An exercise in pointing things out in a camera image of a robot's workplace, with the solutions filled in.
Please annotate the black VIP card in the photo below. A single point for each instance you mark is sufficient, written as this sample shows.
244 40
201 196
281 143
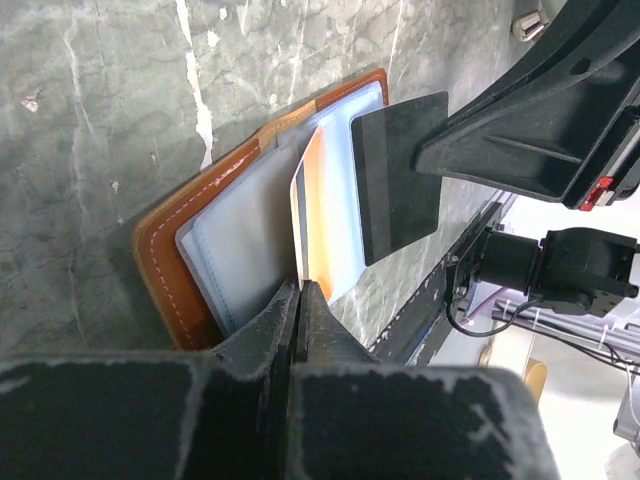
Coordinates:
398 205

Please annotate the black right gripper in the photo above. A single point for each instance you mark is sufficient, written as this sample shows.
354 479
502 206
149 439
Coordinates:
563 122

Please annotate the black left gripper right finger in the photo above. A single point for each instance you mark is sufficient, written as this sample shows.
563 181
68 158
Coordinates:
353 418

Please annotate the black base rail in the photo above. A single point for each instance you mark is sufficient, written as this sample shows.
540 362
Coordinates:
420 328

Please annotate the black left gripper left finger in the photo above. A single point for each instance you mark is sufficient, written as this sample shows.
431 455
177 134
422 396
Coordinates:
214 414

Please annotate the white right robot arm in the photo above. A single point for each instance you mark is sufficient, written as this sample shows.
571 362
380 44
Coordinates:
580 271

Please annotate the brown leather card holder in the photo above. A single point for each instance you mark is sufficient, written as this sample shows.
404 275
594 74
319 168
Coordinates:
215 252

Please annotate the gold card with stripe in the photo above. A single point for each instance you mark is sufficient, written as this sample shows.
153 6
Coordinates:
309 216

